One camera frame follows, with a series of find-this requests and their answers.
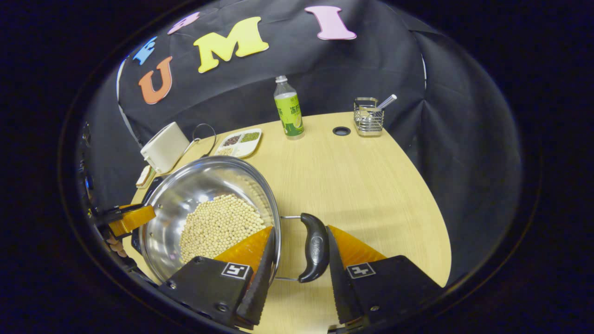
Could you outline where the wire mesh utensil holder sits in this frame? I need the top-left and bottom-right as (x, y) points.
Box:
(354, 96), (385, 136)

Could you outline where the pile of soybeans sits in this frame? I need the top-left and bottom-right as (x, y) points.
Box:
(180, 194), (267, 264)

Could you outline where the steel pot with black handle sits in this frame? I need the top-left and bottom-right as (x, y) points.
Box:
(138, 155), (331, 284)

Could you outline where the black power cable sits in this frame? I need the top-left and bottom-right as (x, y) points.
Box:
(188, 123), (217, 158)

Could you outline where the small white green pad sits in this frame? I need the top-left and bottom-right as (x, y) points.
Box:
(136, 166), (156, 190)

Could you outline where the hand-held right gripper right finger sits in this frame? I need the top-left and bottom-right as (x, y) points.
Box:
(326, 225), (445, 331)

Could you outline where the white toaster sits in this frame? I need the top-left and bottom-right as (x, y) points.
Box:
(141, 122), (190, 174)

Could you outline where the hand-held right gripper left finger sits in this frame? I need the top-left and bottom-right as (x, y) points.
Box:
(160, 226), (278, 331)

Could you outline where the black backdrop cloth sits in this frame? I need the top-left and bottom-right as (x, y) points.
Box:
(81, 0), (523, 283)

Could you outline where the green label drink bottle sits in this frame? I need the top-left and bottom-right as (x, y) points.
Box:
(274, 76), (305, 140)

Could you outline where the white divided grain dish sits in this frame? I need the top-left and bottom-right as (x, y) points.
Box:
(214, 128), (263, 159)

